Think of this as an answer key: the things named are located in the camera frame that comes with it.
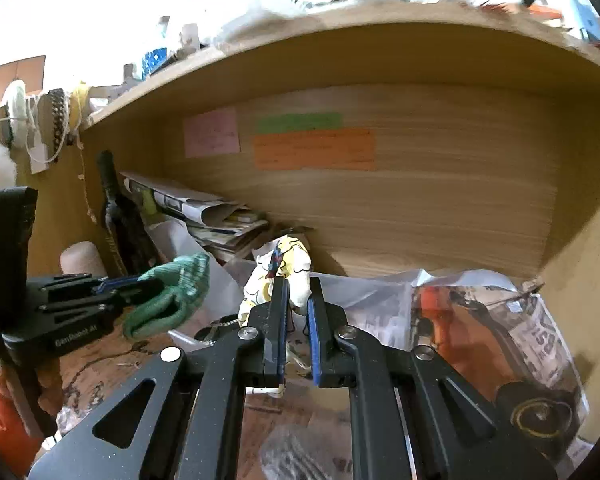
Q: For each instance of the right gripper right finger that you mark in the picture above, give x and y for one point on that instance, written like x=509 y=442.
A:
x=412 y=415

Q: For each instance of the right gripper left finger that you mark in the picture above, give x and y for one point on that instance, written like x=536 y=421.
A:
x=178 y=418

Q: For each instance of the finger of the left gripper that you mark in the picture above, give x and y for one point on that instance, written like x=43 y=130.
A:
x=128 y=290

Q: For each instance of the green knitted cloth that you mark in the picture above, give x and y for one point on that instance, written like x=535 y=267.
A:
x=185 y=285

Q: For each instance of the floral fabric scrunchie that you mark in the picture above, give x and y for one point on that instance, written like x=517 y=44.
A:
x=287 y=258

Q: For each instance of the person's hand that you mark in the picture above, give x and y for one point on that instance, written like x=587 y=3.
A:
x=51 y=398

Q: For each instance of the dark wine bottle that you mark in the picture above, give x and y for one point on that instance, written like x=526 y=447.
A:
x=133 y=250

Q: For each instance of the beige cylindrical roll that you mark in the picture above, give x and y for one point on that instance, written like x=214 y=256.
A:
x=82 y=257

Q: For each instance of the stack of papers and magazines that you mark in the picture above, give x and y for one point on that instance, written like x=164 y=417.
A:
x=227 y=229

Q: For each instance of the printed newspaper mat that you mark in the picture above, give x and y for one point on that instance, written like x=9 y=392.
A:
x=500 y=339

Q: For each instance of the white price tag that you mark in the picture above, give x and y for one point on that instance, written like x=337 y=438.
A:
x=38 y=155

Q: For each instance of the pink sticky note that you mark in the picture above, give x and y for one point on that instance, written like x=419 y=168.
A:
x=212 y=133

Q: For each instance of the green sticky note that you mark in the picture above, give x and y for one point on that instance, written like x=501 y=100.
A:
x=295 y=122

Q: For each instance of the tall clear labelled bottle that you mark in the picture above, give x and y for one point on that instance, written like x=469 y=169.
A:
x=189 y=29

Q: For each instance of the orange sticky note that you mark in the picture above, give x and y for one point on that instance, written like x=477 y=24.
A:
x=344 y=148

